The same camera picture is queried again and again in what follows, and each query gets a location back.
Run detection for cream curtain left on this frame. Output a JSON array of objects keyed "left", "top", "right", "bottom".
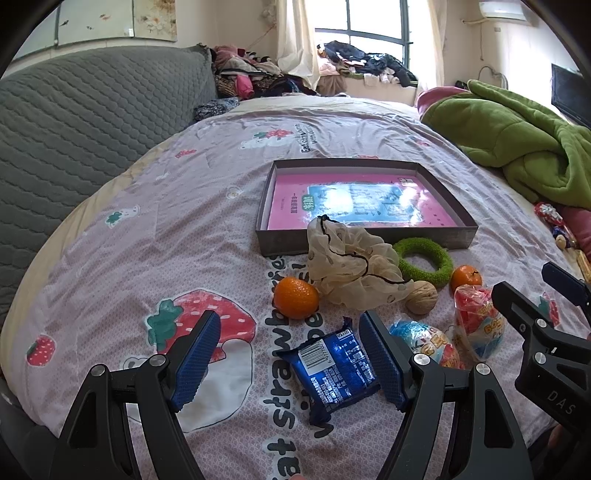
[{"left": 276, "top": 0, "right": 320, "bottom": 89}]

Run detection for window with dark frame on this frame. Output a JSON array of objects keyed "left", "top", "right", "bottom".
[{"left": 311, "top": 0, "right": 412, "bottom": 67}]

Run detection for dark clothes on windowsill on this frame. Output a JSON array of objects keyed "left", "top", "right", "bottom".
[{"left": 317, "top": 41, "right": 419, "bottom": 87}]

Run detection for small snacks pile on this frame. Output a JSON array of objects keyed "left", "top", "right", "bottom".
[{"left": 534, "top": 202, "right": 590, "bottom": 283}]

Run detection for cream curtain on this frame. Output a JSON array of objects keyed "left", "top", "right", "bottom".
[
  {"left": 276, "top": 0, "right": 320, "bottom": 89},
  {"left": 427, "top": 0, "right": 448, "bottom": 87}
]

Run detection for green fuzzy ring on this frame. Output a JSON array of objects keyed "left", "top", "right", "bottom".
[{"left": 393, "top": 237, "right": 455, "bottom": 290}]

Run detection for pink strawberry bedsheet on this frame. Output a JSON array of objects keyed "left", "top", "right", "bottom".
[{"left": 1, "top": 97, "right": 567, "bottom": 479}]

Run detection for black wall television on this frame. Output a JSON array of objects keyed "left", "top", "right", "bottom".
[{"left": 551, "top": 64, "right": 591, "bottom": 128}]

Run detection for green fleece blanket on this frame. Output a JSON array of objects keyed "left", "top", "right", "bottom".
[{"left": 421, "top": 80, "right": 590, "bottom": 209}]

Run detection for blue snack packet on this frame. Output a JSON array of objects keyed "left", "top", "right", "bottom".
[{"left": 280, "top": 317, "right": 380, "bottom": 427}]

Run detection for orange mandarin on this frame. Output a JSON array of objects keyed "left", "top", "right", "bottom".
[
  {"left": 273, "top": 277, "right": 320, "bottom": 320},
  {"left": 450, "top": 265, "right": 483, "bottom": 293}
]

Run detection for clothes pile by headboard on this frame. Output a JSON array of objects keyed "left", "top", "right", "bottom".
[{"left": 207, "top": 45, "right": 318, "bottom": 101}]

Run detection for brown walnut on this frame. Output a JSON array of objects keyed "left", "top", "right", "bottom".
[{"left": 405, "top": 280, "right": 439, "bottom": 316}]

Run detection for pink pillow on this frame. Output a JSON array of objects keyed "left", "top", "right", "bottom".
[{"left": 416, "top": 86, "right": 467, "bottom": 115}]

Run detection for floral wall painting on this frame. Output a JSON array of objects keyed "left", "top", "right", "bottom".
[{"left": 15, "top": 0, "right": 177, "bottom": 59}]

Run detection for white air conditioner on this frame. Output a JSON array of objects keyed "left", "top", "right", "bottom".
[{"left": 478, "top": 0, "right": 528, "bottom": 23}]

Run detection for grey quilted headboard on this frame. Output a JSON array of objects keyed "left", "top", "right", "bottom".
[{"left": 1, "top": 44, "right": 216, "bottom": 316}]

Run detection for surprise egg toy packet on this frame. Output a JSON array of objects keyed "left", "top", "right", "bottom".
[{"left": 454, "top": 285, "right": 507, "bottom": 361}]

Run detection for cream curtain right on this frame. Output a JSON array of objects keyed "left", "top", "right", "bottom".
[{"left": 427, "top": 0, "right": 448, "bottom": 87}]

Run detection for shallow grey box tray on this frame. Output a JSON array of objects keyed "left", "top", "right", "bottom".
[{"left": 256, "top": 158, "right": 478, "bottom": 256}]

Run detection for cream polka-dot scrunchie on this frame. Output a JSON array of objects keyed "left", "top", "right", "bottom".
[{"left": 307, "top": 215, "right": 414, "bottom": 311}]

